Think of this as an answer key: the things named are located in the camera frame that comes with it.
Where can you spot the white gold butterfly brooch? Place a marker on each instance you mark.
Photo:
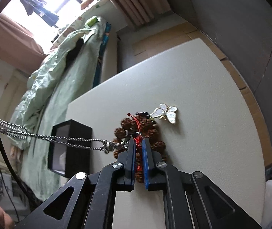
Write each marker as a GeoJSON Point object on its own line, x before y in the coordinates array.
{"type": "Point", "coordinates": [165, 112]}

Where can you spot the pink curtain left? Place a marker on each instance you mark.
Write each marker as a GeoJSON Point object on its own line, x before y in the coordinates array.
{"type": "Point", "coordinates": [18, 46]}

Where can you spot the hanging dark clothes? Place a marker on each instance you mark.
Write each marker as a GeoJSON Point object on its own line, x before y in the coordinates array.
{"type": "Point", "coordinates": [37, 7]}

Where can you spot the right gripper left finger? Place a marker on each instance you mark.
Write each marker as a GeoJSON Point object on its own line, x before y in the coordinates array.
{"type": "Point", "coordinates": [86, 201]}

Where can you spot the black jewelry box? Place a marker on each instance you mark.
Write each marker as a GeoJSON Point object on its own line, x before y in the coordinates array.
{"type": "Point", "coordinates": [67, 160]}

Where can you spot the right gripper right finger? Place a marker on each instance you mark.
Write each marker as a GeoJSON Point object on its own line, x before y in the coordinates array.
{"type": "Point", "coordinates": [191, 200]}

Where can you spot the white table board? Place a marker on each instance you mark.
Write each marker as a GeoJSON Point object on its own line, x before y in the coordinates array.
{"type": "Point", "coordinates": [214, 131]}

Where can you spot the light green duvet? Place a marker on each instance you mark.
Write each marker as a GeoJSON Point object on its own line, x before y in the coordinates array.
{"type": "Point", "coordinates": [42, 82]}

